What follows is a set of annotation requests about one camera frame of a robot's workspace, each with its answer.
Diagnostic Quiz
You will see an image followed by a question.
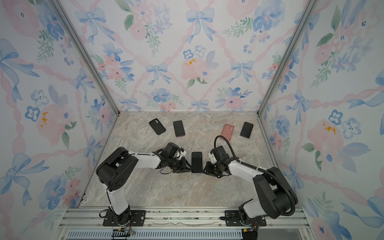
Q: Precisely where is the aluminium rail frame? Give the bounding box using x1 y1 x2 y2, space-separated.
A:
53 207 315 240

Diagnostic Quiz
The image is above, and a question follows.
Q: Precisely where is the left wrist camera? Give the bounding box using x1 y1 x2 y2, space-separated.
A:
162 143 187 160

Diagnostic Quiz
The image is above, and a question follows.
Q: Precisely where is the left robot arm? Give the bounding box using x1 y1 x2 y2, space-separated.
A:
96 143 192 227

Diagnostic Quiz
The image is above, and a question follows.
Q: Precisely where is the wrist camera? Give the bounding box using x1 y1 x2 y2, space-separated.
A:
209 146 230 164
162 143 187 160

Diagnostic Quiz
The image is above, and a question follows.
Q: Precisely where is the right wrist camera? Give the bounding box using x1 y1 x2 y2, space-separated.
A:
209 146 230 164

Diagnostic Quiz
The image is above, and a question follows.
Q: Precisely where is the corner aluminium post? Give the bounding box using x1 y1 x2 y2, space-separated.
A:
257 0 318 117
48 1 120 116

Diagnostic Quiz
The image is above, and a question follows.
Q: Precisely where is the left corner aluminium post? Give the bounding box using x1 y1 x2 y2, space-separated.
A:
48 1 120 116

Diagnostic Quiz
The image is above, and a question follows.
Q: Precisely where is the blue phone black screen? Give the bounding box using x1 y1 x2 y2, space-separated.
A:
191 152 203 174

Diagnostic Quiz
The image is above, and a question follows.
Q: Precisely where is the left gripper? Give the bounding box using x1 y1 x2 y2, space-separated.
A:
168 157 194 174

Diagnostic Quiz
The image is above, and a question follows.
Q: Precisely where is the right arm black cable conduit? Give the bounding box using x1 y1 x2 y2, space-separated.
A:
213 135 298 217

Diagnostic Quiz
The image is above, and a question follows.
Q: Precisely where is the pink phone case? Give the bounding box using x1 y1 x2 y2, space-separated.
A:
221 124 235 142

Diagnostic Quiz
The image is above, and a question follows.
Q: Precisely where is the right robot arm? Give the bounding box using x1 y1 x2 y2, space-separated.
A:
203 161 298 226

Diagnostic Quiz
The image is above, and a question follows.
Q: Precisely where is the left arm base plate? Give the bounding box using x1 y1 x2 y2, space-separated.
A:
103 210 147 227

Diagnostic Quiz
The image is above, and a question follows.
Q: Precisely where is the phone with pink edge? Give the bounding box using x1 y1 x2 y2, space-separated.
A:
173 120 186 137

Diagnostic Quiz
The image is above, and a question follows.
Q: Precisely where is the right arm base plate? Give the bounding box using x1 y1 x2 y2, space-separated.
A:
220 210 267 228

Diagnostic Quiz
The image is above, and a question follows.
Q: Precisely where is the black phone case with camera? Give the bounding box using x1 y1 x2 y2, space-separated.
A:
149 119 166 135

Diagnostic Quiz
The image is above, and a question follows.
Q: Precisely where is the black phone far right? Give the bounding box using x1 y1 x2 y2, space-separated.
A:
240 122 254 139

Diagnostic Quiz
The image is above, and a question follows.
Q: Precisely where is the right corner aluminium post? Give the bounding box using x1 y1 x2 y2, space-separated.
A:
257 0 318 117

